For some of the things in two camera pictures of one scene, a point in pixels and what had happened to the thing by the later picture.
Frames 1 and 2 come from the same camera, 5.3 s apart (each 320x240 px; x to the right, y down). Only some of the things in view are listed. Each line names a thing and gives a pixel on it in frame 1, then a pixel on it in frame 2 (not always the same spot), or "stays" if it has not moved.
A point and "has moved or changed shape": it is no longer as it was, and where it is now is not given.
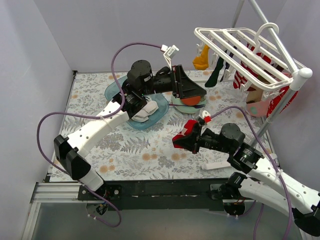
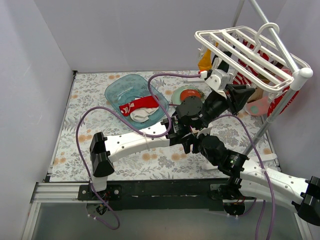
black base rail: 157,194 stays
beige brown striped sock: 254,94 stays
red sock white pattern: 185,139 has moved or changed shape
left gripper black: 177,82 → 231,100
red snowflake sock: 276,99 stays
